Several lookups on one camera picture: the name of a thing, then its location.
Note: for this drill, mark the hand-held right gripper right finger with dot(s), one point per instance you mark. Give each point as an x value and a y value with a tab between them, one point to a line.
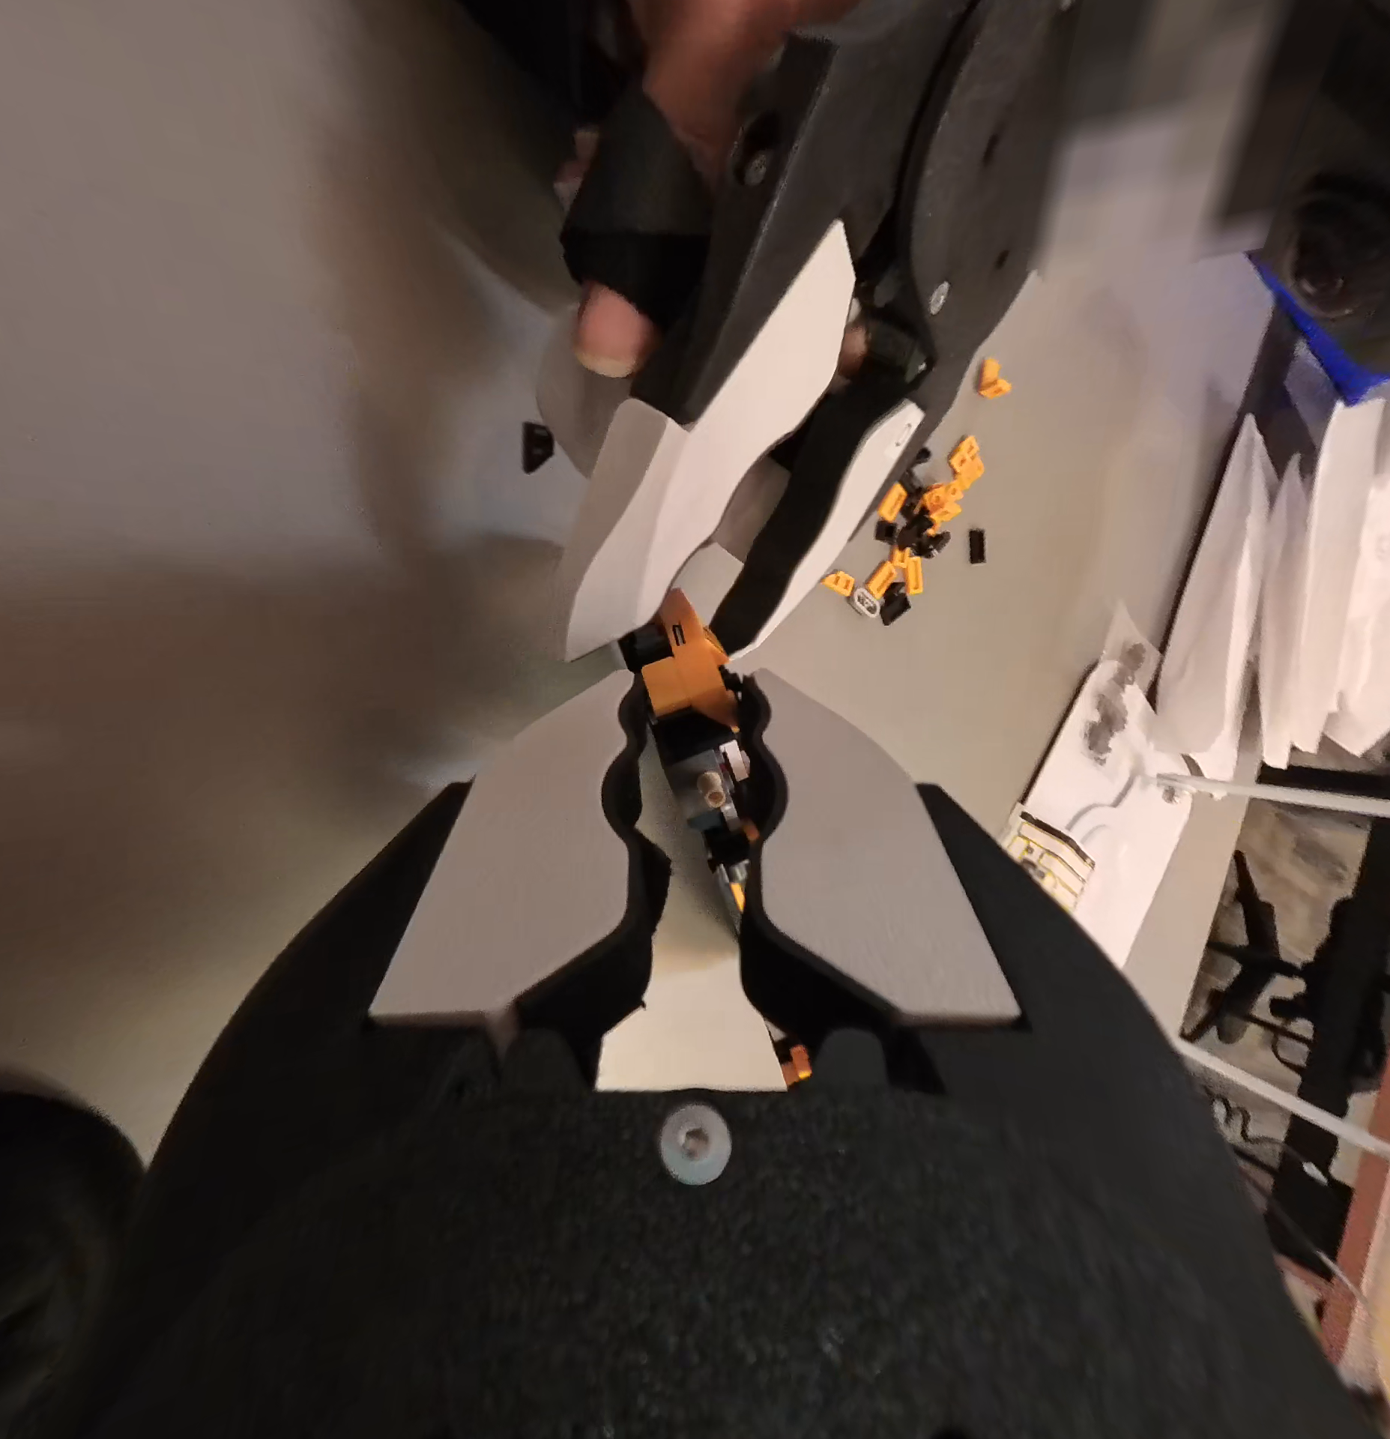
886	889

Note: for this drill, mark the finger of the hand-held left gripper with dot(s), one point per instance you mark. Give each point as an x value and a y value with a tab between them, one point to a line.
696	451
841	484

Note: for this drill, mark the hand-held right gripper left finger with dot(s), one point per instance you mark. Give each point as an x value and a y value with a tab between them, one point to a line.
504	889

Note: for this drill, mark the pile of small lego pieces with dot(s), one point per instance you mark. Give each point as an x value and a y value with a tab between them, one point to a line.
921	517

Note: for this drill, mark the orange lego car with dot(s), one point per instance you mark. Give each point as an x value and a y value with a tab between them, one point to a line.
691	676

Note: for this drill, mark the black curved lego piece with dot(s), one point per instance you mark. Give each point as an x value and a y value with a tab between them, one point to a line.
539	446

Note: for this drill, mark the lego sticker sheet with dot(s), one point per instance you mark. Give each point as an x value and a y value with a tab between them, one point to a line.
1052	860

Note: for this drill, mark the translucent plastic bag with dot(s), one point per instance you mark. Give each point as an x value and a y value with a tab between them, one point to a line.
1123	697

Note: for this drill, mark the pile of empty paper bags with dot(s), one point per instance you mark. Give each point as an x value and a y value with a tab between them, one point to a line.
1224	608

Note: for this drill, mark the white stand rod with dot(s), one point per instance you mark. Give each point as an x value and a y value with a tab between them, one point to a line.
1303	792
1303	1103

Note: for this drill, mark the white folded paper bag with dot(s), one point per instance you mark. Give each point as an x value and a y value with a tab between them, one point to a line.
1348	585

